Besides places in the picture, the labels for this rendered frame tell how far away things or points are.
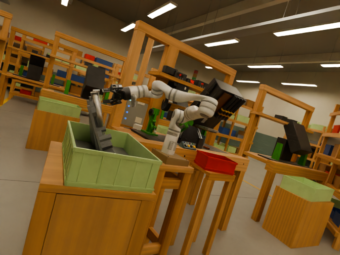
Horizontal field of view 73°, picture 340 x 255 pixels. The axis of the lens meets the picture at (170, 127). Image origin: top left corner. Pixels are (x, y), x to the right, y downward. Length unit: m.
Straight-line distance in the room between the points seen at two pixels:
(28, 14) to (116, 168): 11.34
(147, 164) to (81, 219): 0.38
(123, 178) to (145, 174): 0.11
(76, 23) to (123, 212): 11.40
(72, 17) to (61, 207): 11.43
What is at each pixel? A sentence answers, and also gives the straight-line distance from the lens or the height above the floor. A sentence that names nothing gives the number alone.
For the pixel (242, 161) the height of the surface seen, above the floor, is 0.87.
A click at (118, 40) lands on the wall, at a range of 12.51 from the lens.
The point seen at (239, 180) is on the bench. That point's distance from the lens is 2.85.
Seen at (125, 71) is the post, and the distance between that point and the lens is 2.36.
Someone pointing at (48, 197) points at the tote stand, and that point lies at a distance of 1.10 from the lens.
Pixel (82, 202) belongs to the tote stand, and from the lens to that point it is 1.12.
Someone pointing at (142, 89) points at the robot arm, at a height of 1.28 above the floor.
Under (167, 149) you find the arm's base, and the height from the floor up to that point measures 0.93.
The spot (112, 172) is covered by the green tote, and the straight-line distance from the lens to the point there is 1.08.
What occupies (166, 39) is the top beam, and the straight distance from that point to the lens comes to 2.56.
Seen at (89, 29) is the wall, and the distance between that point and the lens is 12.27.
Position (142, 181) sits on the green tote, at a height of 0.84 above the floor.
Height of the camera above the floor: 1.23
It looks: 5 degrees down
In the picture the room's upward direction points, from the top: 16 degrees clockwise
